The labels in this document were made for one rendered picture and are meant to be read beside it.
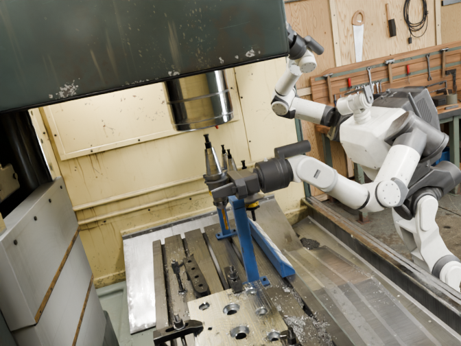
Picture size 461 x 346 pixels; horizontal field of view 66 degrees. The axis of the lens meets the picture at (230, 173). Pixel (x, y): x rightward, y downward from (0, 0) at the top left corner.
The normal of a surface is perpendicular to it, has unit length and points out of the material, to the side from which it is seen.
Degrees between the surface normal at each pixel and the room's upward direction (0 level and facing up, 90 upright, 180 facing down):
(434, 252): 90
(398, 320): 8
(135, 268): 24
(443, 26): 90
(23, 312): 90
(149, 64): 90
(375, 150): 102
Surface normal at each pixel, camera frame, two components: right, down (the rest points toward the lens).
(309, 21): 0.23, 0.22
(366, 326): -0.16, -0.90
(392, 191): 0.35, -0.15
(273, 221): -0.08, -0.76
